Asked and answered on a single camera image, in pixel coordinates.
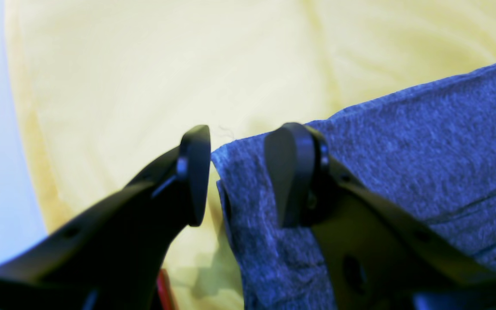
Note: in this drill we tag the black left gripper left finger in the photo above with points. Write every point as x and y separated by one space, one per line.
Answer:
109 256

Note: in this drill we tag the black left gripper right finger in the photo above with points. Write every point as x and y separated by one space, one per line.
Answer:
377 255

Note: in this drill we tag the grey long-sleeve T-shirt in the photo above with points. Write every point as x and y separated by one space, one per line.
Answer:
430 149

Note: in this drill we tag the yellow table cloth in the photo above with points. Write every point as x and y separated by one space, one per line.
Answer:
103 87

